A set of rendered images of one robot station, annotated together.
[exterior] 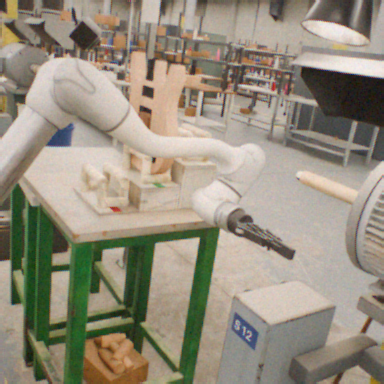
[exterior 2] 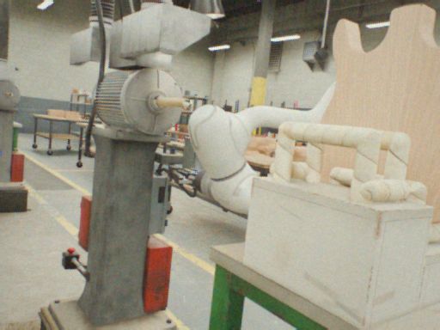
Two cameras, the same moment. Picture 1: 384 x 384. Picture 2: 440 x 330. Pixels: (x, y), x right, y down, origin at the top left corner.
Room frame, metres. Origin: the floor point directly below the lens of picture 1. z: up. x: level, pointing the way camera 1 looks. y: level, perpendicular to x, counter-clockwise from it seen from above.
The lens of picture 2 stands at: (2.41, -0.16, 1.20)
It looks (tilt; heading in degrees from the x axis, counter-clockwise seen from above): 6 degrees down; 179
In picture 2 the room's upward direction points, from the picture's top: 6 degrees clockwise
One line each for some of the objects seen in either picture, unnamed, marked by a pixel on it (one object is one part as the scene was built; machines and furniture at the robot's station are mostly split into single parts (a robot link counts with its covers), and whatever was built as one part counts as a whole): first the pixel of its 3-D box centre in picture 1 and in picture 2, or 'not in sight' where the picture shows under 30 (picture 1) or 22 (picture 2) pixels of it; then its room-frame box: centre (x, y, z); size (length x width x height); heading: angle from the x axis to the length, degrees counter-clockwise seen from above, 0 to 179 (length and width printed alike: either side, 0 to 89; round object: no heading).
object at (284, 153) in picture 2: not in sight; (284, 155); (1.69, -0.03, 1.15); 0.03 x 0.03 x 0.09
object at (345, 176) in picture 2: not in sight; (374, 182); (1.67, 0.15, 1.12); 0.20 x 0.03 x 0.03; 35
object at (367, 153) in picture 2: not in sight; (364, 170); (1.83, 0.07, 1.15); 0.03 x 0.03 x 0.09
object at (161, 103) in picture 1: (150, 116); (397, 115); (1.65, 0.19, 1.25); 0.35 x 0.04 x 0.40; 35
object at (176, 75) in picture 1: (173, 77); (352, 40); (1.54, 0.12, 1.40); 0.07 x 0.04 x 0.09; 35
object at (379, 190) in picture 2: not in sight; (384, 190); (1.81, 0.11, 1.12); 0.11 x 0.03 x 0.03; 126
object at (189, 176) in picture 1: (179, 176); (327, 238); (1.73, 0.06, 1.02); 0.27 x 0.15 x 0.17; 36
